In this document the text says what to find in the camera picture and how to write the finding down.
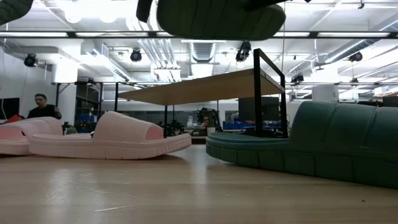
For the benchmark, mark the green foam slide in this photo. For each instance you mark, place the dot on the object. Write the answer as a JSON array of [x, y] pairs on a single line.
[[326, 140], [217, 21]]

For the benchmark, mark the green potted plant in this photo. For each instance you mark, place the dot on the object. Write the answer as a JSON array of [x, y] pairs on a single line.
[[12, 9]]

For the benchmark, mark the pink foam slide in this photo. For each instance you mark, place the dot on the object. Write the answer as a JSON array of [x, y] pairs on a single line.
[[124, 137], [15, 137]]

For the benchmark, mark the black monitor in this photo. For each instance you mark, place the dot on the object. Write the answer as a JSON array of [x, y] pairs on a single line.
[[11, 109], [270, 109], [390, 101]]

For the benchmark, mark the person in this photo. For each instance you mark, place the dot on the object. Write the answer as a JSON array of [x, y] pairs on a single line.
[[43, 110], [205, 122]]

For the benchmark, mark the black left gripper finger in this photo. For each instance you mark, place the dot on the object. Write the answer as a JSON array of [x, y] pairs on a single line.
[[144, 9]]

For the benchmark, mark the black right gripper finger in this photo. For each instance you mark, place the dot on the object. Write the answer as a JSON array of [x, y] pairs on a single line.
[[267, 2]]

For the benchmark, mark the wooden shelf with black frame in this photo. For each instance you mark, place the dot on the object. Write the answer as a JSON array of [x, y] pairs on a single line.
[[202, 88]]

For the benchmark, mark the black background station frame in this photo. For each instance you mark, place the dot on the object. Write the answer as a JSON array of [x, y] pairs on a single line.
[[101, 102]]

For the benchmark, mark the red object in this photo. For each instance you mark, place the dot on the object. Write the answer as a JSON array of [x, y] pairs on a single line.
[[12, 119]]

